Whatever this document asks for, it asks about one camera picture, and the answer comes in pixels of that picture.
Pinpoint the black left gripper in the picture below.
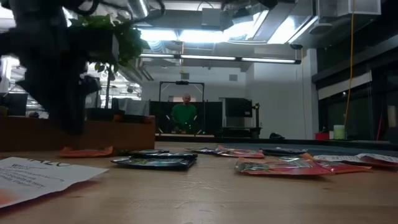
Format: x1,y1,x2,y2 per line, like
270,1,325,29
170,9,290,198
0,29,121,136

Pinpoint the wooden three-compartment tray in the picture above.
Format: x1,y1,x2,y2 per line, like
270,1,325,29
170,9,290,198
0,115,156,153

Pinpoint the black monitor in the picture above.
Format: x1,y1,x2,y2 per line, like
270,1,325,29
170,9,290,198
224,97,254,119
0,92,29,118

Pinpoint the grey cloth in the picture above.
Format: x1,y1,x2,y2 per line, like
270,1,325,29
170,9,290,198
117,97,151,118

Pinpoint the green leafy plant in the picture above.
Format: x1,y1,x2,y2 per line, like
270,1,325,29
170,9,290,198
71,14,147,110

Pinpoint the person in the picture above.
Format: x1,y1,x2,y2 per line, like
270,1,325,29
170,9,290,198
170,93,198,135

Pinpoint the long ceiling lamp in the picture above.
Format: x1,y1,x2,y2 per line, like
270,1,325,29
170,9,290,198
138,52,302,65

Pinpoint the black partition panel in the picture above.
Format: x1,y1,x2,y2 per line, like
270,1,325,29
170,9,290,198
149,100,224,137

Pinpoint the grey ventilation box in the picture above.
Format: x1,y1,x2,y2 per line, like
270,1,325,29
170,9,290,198
200,7,222,27

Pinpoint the black side table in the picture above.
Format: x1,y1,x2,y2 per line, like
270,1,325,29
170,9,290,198
217,126,262,139

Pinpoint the pale green cup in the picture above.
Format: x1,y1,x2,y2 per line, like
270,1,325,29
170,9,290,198
333,124,346,141

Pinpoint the black robot station frame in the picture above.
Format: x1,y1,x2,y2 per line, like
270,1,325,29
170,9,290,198
158,80,206,135

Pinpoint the black aluminium table frame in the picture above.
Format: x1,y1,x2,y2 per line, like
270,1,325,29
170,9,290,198
155,134,398,149

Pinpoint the black camera stand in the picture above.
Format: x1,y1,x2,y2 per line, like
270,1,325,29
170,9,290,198
252,102,261,129

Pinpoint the yellow hanging cable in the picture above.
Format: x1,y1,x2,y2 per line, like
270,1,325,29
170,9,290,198
343,0,356,127

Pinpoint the white ceiling air duct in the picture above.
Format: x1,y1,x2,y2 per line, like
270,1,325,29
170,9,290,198
306,0,382,35

